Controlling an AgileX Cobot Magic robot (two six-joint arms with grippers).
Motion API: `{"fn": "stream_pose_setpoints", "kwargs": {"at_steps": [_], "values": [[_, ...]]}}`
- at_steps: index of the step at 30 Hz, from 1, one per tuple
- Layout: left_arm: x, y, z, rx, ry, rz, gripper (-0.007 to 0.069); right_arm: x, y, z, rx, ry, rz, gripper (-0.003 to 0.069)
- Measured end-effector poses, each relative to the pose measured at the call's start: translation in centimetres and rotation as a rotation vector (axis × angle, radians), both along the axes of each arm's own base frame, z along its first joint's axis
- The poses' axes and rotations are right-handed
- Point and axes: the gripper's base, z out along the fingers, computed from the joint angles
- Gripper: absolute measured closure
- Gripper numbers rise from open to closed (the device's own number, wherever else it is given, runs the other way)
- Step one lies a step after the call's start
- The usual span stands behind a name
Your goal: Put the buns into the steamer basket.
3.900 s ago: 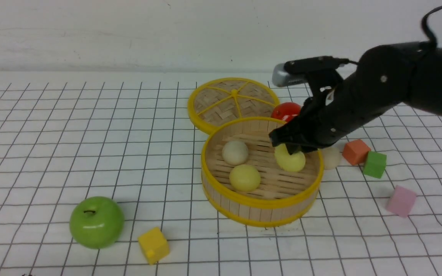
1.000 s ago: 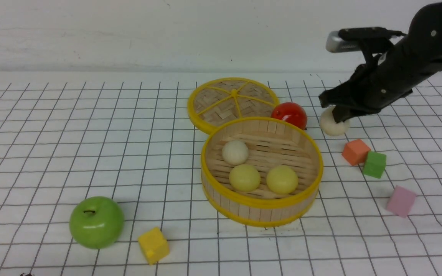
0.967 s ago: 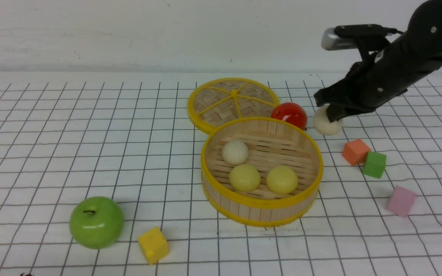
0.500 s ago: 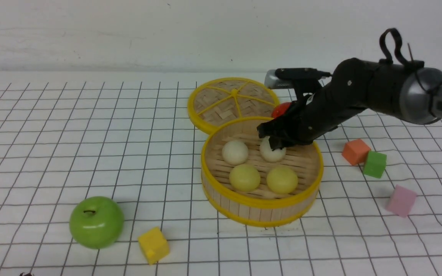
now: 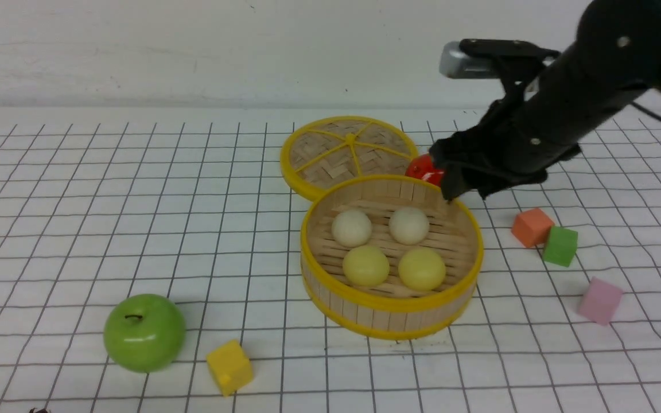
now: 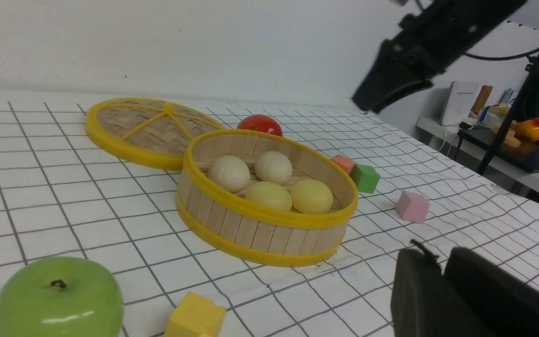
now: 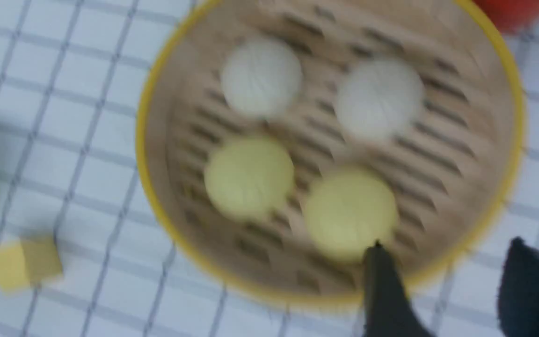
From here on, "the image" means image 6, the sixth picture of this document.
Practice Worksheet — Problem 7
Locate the yellow foam cube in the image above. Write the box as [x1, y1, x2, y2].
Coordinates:
[164, 292, 226, 337]

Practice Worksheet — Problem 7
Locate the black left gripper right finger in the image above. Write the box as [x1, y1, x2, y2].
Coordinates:
[444, 247, 539, 337]

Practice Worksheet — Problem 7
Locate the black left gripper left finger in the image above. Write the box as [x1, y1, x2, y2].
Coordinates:
[391, 240, 494, 337]

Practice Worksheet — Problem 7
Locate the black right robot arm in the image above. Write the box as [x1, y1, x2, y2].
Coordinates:
[351, 0, 539, 337]

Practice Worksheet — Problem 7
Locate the white box on table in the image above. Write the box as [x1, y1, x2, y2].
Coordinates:
[440, 81, 481, 126]

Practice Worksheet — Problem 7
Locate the bamboo steamer tray yellow rim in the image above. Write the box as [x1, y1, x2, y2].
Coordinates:
[176, 129, 358, 267]

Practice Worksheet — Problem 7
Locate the white bun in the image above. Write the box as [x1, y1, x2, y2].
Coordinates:
[207, 155, 250, 193]
[254, 151, 293, 185]

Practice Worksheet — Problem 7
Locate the black tripod stand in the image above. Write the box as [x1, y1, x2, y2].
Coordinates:
[476, 33, 539, 176]

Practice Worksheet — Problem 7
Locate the orange toy fruit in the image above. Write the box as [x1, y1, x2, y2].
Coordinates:
[515, 118, 539, 142]

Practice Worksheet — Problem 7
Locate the red tomato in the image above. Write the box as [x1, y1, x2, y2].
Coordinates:
[237, 114, 283, 137]

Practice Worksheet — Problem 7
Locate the pink foam cube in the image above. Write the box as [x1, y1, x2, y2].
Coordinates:
[395, 190, 430, 224]

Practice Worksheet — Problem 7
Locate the white side table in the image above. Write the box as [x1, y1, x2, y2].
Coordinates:
[416, 117, 539, 195]

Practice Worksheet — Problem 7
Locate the pale yellow bun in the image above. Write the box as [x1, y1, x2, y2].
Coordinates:
[245, 181, 292, 212]

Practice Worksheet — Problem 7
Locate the orange foam cube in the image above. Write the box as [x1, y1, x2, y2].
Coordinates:
[331, 155, 356, 175]

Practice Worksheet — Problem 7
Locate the white grid tablecloth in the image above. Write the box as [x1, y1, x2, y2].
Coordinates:
[0, 92, 539, 337]

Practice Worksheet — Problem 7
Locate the bamboo steamer lid yellow rim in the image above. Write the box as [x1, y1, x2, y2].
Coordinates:
[85, 97, 223, 171]

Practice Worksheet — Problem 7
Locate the green apple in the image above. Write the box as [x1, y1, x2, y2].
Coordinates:
[0, 256, 124, 337]

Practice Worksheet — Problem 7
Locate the green foam cube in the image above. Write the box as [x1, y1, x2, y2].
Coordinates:
[350, 163, 381, 193]

